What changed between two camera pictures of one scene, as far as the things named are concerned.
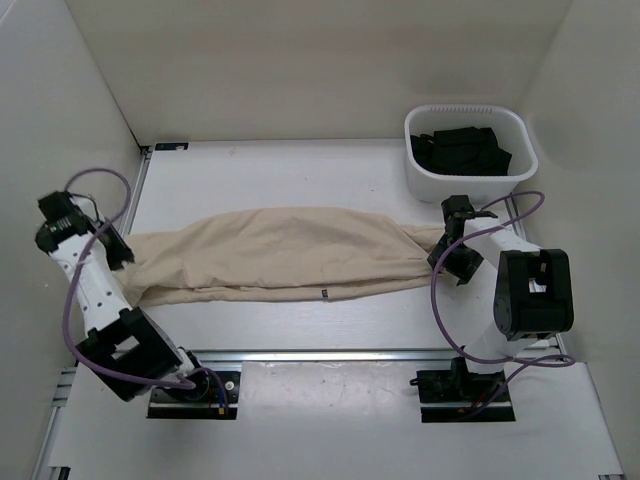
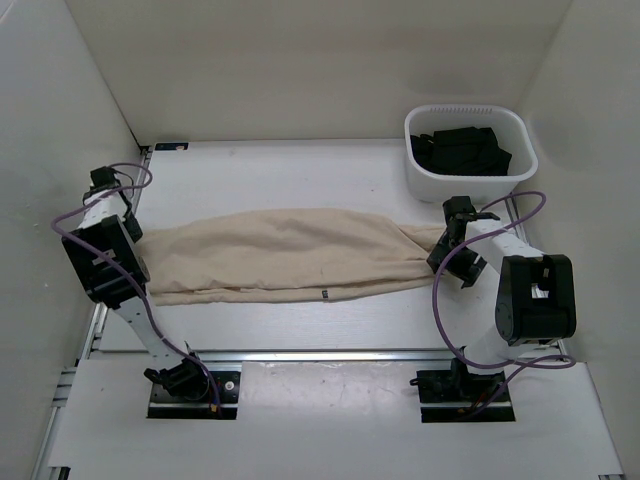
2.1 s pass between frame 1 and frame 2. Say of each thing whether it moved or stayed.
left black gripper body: moved
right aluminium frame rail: stayed
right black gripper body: stayed
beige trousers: stayed
